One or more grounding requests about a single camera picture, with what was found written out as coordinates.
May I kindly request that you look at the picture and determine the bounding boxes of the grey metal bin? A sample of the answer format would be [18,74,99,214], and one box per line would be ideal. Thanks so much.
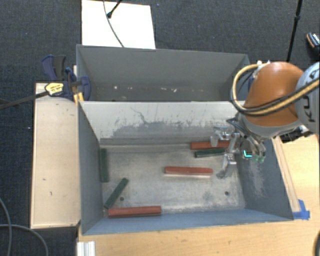
[75,44,295,236]

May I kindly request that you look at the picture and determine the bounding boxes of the black cylinder on white bracket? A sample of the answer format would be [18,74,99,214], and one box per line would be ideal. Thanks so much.
[278,125,311,143]

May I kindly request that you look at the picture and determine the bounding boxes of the red-brown flat block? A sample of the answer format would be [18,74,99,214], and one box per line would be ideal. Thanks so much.
[107,205,163,218]
[163,165,214,179]
[189,140,231,151]

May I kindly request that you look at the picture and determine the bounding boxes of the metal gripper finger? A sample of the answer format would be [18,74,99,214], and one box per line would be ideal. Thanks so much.
[215,152,238,180]
[209,125,235,148]

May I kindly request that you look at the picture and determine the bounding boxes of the dark green flat block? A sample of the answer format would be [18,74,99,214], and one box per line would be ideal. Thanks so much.
[103,177,130,210]
[99,147,110,183]
[194,148,226,159]

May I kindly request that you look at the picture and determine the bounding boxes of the pale wood board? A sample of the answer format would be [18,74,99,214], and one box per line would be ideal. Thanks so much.
[30,82,82,230]

